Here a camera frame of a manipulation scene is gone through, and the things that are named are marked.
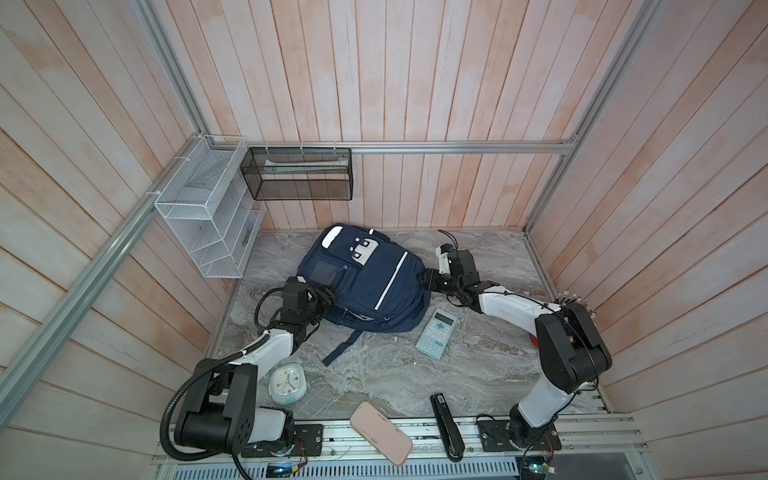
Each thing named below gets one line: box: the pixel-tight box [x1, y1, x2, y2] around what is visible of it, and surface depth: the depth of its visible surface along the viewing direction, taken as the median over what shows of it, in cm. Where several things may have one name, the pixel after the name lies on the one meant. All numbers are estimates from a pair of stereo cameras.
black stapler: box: [430, 393, 465, 463], surface depth 74 cm
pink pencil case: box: [350, 401, 413, 466], surface depth 74 cm
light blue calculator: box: [415, 307, 458, 360], surface depth 92 cm
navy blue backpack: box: [298, 223, 430, 366], surface depth 95 cm
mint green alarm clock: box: [268, 363, 307, 405], surface depth 81 cm
